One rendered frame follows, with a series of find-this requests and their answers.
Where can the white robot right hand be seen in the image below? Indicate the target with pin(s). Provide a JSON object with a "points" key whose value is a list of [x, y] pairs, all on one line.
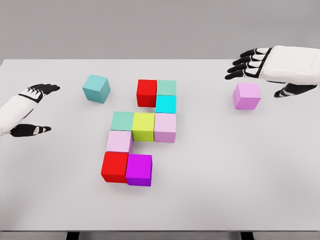
{"points": [[292, 63]]}

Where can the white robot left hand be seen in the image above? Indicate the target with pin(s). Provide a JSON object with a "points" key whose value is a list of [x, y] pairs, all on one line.
{"points": [[17, 110]]}

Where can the pale pink cube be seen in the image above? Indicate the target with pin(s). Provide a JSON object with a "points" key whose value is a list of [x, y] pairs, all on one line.
{"points": [[165, 127], [118, 141], [246, 96]]}

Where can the teal blue cube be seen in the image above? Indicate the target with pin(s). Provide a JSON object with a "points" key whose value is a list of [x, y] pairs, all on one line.
{"points": [[94, 87]]}

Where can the mint green cube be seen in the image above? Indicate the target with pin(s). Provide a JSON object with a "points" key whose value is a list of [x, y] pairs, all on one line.
{"points": [[122, 121], [166, 87]]}

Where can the red cube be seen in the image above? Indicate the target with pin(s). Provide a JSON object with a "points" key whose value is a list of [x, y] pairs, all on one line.
{"points": [[146, 93], [114, 167]]}

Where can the yellow green cube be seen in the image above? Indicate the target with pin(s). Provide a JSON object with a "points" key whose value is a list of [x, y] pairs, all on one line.
{"points": [[143, 126]]}

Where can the cyan cube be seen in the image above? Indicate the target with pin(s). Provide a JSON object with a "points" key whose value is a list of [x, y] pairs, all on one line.
{"points": [[165, 104]]}

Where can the magenta purple cube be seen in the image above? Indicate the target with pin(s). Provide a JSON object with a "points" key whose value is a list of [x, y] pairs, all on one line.
{"points": [[138, 170]]}

